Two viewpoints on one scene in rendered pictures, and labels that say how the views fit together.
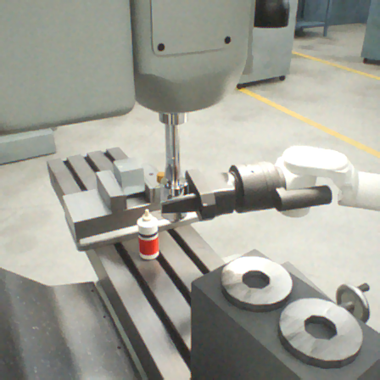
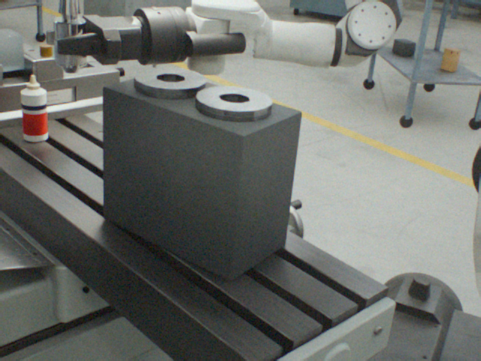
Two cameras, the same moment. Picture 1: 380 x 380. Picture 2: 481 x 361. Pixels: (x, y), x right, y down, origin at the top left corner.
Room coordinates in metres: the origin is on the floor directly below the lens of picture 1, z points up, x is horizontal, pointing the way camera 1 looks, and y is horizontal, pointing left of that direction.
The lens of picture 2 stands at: (-0.37, 0.07, 1.40)
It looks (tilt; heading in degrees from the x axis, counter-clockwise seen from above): 25 degrees down; 342
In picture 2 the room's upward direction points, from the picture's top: 5 degrees clockwise
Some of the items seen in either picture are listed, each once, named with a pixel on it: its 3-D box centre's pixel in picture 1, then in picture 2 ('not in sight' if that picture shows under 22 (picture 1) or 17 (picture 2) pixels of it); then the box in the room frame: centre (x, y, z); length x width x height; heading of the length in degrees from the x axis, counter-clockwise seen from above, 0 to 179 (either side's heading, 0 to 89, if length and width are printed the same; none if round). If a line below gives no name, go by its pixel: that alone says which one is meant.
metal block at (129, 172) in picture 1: (129, 176); (2, 50); (0.87, 0.13, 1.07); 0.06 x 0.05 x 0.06; 25
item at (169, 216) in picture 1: (174, 199); (70, 44); (0.65, 0.02, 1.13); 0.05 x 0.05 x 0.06
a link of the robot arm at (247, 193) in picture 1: (225, 192); (129, 39); (0.68, -0.07, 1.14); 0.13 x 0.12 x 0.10; 14
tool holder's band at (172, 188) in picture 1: (173, 183); (69, 22); (0.65, 0.02, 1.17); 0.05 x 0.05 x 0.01
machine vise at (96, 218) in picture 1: (142, 197); (20, 80); (0.88, 0.11, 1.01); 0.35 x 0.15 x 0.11; 115
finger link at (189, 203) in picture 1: (180, 206); (79, 46); (0.62, 0.01, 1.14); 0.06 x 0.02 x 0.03; 104
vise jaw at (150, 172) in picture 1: (153, 181); (33, 60); (0.89, 0.08, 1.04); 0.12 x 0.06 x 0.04; 25
